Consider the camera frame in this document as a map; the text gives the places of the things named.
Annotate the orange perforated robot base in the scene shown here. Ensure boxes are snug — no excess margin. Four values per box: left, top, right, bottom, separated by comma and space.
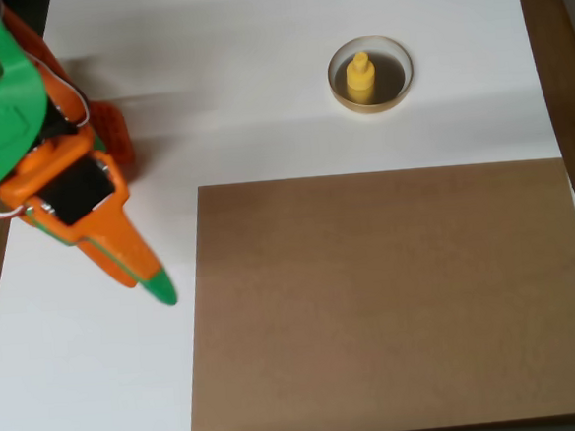
88, 100, 136, 170

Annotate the white table sheet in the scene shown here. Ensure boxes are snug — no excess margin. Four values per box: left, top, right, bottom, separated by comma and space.
0, 0, 575, 431

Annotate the yellow round plastic piece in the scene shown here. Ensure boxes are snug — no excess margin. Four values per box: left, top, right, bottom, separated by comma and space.
344, 50, 377, 107

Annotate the brown rectangular board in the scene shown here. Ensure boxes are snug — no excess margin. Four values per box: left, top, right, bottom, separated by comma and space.
172, 156, 575, 431

